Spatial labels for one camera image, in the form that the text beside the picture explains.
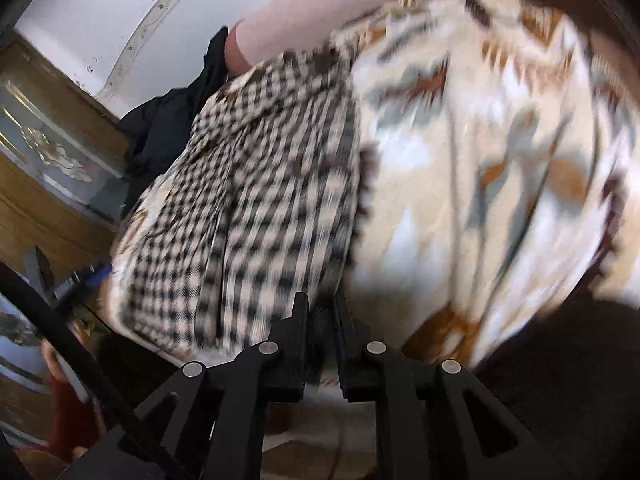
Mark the black garment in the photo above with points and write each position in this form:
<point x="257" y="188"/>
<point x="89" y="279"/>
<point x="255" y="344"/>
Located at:
<point x="159" y="129"/>

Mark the person left hand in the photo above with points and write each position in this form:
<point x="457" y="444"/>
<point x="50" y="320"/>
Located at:
<point x="57" y="366"/>

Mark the black diagonal rod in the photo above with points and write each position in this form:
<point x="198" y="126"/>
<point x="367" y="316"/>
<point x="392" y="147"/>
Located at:
<point x="51" y="327"/>

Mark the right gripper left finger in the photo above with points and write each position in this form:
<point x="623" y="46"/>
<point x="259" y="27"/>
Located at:
<point x="208" y="422"/>

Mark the cream leaf pattern blanket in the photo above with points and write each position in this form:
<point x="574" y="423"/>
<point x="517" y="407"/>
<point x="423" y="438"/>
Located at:
<point x="495" y="153"/>

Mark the wooden glass door cabinet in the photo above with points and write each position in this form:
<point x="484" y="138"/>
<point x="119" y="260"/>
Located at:
<point x="62" y="185"/>

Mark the pink fleece pillow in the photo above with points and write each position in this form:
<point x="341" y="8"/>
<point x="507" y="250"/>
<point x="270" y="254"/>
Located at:
<point x="288" y="24"/>

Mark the black beige checked shirt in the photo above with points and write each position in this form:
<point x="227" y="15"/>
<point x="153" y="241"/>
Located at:
<point x="259" y="206"/>

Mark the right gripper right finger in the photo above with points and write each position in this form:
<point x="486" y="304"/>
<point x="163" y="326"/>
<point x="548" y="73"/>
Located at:
<point x="432" y="421"/>

